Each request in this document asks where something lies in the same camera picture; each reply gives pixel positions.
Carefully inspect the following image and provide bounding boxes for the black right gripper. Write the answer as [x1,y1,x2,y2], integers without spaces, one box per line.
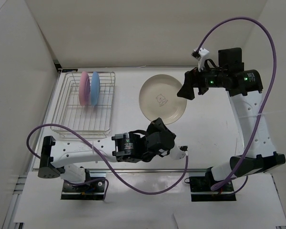
[177,61,227,100]

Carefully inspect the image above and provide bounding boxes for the cream plate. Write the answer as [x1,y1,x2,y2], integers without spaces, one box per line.
[139,74,187,125]

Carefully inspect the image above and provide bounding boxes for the blue plate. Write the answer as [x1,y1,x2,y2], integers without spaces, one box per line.
[90,72,100,106]

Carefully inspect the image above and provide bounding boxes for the pink plate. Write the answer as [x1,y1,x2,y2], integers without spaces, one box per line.
[79,72,90,106]

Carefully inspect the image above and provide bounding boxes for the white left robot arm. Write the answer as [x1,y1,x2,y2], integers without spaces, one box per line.
[38,118,176,191]

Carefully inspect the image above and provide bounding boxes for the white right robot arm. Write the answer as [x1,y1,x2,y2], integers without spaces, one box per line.
[177,48,286,191]

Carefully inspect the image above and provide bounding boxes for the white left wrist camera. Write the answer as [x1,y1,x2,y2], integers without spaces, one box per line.
[168,144,188,160]

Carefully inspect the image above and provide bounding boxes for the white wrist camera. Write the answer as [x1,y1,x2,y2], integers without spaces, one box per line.
[192,48,209,72]
[168,144,188,160]

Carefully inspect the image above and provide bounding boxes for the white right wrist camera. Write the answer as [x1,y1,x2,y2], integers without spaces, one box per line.
[192,48,209,72]

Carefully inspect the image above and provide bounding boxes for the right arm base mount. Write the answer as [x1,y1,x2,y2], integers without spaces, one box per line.
[184,168,236,202]

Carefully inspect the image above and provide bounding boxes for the metal wire dish rack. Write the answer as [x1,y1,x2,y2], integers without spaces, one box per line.
[51,72,115,139]

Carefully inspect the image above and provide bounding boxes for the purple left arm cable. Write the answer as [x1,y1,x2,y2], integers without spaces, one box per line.
[26,123,190,196]

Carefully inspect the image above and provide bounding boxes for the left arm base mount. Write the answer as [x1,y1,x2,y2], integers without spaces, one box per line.
[61,169,109,201]

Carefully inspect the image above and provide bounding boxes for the aluminium table edge rail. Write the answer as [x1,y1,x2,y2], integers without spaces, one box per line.
[28,62,62,172]

